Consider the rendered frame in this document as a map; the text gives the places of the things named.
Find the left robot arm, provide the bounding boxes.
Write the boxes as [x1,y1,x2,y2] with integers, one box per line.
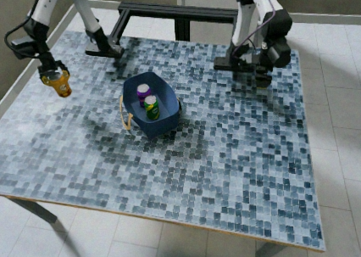
[214,0,292,70]

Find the blue canvas tote bag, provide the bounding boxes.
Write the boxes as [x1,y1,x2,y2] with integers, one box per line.
[120,71,182,139]

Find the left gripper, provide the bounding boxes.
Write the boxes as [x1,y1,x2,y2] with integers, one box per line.
[255,51,274,89]

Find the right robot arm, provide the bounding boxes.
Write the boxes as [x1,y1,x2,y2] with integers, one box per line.
[11,0,123,78]

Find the green drink can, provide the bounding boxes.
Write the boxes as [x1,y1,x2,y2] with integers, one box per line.
[144,96,160,120]

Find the yellow striped drink can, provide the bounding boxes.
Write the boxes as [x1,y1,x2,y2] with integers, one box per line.
[48,72,72,98]

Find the purple drink can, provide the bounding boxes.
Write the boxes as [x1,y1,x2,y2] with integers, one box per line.
[137,84,152,108]

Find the dark blue bag floor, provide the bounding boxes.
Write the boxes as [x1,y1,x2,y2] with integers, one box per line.
[131,93,170,123]

